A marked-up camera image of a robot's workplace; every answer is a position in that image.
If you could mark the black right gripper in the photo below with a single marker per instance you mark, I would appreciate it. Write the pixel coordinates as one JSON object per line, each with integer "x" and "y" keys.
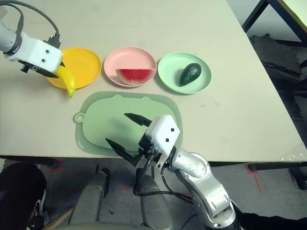
{"x": 145, "y": 147}

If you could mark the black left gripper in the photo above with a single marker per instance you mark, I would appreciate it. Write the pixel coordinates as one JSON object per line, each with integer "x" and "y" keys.
{"x": 27, "y": 67}

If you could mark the yellow toy banana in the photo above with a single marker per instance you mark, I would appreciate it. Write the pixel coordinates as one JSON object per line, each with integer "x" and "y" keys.
{"x": 68, "y": 81}

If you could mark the toy watermelon slice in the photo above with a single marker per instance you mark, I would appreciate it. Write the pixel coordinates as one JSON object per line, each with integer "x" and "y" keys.
{"x": 134, "y": 75}

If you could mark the dark green toy avocado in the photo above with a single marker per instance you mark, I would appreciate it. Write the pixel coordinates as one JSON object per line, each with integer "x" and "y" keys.
{"x": 190, "y": 73}

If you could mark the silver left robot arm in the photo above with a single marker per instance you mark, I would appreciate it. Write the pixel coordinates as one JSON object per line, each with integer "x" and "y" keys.
{"x": 7, "y": 33}

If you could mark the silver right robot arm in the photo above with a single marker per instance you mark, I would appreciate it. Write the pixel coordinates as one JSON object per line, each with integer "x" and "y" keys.
{"x": 204, "y": 182}

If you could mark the yellow plastic plate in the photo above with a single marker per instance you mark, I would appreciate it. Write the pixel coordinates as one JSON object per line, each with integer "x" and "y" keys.
{"x": 81, "y": 64}

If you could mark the green cutting board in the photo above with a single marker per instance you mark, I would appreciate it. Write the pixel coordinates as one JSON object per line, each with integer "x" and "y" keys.
{"x": 108, "y": 112}

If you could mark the pink plastic plate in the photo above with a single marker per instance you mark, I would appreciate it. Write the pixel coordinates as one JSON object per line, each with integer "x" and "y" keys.
{"x": 127, "y": 60}

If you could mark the grey robot left leg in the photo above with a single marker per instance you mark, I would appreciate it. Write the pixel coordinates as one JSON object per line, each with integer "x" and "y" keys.
{"x": 88, "y": 196}

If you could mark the grey robot leg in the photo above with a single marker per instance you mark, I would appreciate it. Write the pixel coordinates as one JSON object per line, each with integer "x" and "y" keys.
{"x": 88, "y": 196}
{"x": 156, "y": 208}

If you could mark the grey robot right leg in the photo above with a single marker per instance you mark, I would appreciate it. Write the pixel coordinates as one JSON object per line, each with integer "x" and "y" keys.
{"x": 156, "y": 208}

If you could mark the mint green plastic plate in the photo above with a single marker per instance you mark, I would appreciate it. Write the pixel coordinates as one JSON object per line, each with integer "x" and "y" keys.
{"x": 172, "y": 69}

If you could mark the light grey robot torso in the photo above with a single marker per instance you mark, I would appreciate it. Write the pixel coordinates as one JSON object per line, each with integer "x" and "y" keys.
{"x": 115, "y": 226}

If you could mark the wooden stick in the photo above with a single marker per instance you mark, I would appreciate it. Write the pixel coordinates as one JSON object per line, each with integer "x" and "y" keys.
{"x": 60, "y": 218}

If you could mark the black sneaker white stripe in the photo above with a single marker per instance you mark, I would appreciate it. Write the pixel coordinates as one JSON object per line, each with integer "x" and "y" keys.
{"x": 38, "y": 208}

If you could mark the bystander leg black trousers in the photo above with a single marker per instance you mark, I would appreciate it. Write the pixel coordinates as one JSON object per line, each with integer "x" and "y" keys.
{"x": 19, "y": 184}

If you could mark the black table leg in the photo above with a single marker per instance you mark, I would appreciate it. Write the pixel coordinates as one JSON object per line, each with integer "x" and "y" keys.
{"x": 263, "y": 165}

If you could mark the clear plastic bag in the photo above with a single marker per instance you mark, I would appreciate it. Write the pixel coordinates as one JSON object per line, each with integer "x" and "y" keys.
{"x": 295, "y": 153}

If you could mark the black floor mat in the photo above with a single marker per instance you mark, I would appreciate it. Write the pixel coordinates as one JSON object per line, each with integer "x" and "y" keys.
{"x": 275, "y": 55}

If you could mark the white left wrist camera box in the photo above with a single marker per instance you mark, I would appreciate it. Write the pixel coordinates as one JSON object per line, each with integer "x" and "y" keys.
{"x": 36, "y": 54}

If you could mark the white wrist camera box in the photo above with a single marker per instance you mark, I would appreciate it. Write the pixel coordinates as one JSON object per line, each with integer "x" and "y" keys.
{"x": 163, "y": 131}
{"x": 36, "y": 54}

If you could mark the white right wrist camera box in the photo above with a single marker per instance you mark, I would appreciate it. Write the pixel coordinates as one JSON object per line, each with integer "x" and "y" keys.
{"x": 163, "y": 131}

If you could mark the neighbouring table black frame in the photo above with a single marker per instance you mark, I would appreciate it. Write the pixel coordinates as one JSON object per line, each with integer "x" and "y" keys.
{"x": 295, "y": 9}

